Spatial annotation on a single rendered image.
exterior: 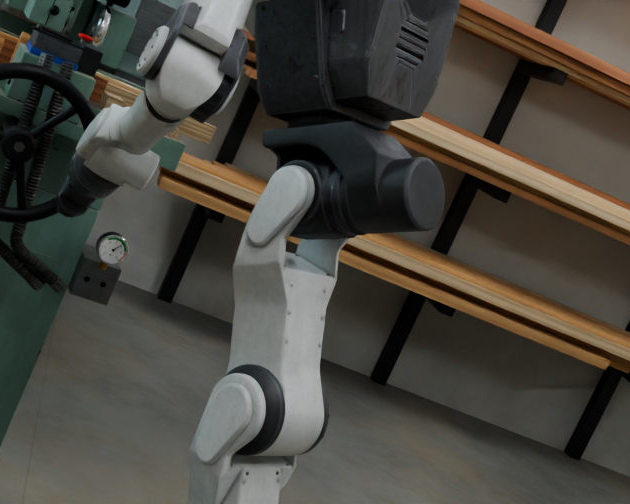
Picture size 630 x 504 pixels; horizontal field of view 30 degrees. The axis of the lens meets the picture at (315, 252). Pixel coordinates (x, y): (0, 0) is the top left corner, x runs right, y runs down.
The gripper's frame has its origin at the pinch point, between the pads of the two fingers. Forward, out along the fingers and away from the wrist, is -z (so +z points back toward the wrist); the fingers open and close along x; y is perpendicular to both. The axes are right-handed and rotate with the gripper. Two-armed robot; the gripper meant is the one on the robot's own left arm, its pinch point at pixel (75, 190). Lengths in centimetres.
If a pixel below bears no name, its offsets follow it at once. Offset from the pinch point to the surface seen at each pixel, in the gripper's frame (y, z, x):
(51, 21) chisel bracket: 17.2, -20.1, 36.0
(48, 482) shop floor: -38, -85, -35
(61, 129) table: 6.2, -10.2, 12.9
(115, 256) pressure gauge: -16.1, -23.2, 1.1
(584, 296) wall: -245, -204, 157
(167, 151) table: -14.7, -17.3, 23.8
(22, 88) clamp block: 16.0, -7.9, 14.9
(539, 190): -172, -146, 152
